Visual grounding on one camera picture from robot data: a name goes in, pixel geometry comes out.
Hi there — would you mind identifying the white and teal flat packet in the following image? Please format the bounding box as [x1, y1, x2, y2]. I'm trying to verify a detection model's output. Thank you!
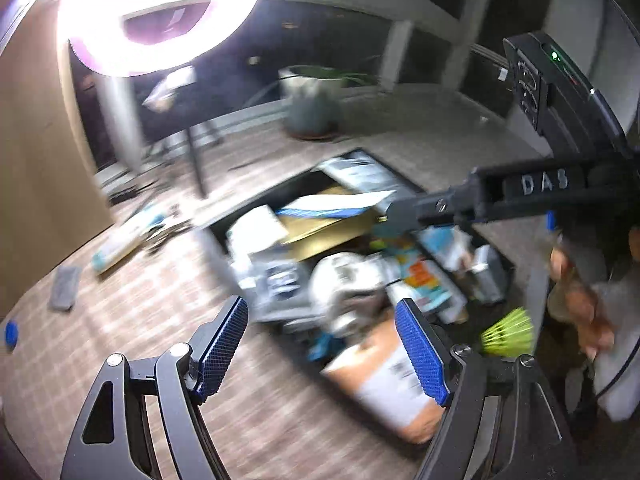
[90, 210, 169, 276]

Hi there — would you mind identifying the person's right forearm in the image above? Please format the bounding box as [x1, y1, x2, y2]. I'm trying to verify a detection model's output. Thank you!
[592, 227, 640, 423]

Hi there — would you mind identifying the yellow-green shuttlecock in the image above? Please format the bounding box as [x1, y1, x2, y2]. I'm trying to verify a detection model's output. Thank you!
[480, 307, 534, 359]

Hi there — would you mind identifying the bright ring light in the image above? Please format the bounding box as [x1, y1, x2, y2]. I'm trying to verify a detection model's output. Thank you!
[55, 0, 267, 79]

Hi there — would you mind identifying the orange and white packet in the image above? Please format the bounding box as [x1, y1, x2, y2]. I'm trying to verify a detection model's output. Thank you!
[320, 317, 447, 444]

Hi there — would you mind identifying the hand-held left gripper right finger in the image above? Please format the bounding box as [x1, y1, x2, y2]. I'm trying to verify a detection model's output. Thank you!
[394, 298, 581, 480]

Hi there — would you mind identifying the black storage container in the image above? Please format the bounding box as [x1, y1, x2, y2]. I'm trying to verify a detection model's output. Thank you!
[197, 147, 517, 361]

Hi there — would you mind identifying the green potted plant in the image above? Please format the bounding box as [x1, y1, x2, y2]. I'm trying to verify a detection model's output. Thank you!
[277, 56, 387, 92]

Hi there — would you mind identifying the person's right hand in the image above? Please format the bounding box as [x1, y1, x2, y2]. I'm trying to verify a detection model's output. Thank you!
[547, 246, 617, 361]

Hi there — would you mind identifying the colourful printed booklet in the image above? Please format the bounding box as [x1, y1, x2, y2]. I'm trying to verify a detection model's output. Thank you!
[385, 242, 469, 324]

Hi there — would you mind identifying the grey plant pot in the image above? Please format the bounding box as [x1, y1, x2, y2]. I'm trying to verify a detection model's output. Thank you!
[280, 66, 344, 141]

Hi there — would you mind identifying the grey small box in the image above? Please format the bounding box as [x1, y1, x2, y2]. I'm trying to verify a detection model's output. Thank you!
[470, 245, 512, 306]

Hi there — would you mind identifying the brown cardboard board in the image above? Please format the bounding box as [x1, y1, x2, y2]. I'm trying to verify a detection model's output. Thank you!
[0, 10, 117, 306]

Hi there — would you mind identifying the white and blue envelope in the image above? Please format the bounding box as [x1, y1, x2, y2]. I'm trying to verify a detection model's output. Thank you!
[276, 190, 397, 222]

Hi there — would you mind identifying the white round packet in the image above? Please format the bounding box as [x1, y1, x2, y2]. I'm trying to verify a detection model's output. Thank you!
[307, 252, 392, 337]

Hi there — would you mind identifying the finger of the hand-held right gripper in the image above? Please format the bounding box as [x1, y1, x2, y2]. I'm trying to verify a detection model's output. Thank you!
[382, 185, 482, 235]

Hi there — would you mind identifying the white printed magazine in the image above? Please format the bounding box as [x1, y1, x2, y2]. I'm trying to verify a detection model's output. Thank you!
[317, 154, 402, 194]

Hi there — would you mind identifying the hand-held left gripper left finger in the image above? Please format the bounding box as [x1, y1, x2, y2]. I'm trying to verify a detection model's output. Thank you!
[59, 296, 249, 480]

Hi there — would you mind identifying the black light stand pole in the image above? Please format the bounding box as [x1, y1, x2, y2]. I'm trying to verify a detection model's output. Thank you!
[186, 125, 209, 199]

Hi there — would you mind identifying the teal small item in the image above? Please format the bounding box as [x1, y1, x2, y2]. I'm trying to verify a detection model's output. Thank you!
[307, 332, 347, 364]

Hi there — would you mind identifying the white small box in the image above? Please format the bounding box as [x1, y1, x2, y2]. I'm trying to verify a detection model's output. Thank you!
[225, 205, 291, 272]

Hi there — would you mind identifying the grey flat pad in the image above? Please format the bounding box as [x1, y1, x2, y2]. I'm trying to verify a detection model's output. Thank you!
[47, 265, 84, 313]

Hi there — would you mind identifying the brown cardboard piece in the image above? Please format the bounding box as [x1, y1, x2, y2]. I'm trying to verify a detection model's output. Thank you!
[279, 186, 382, 264]

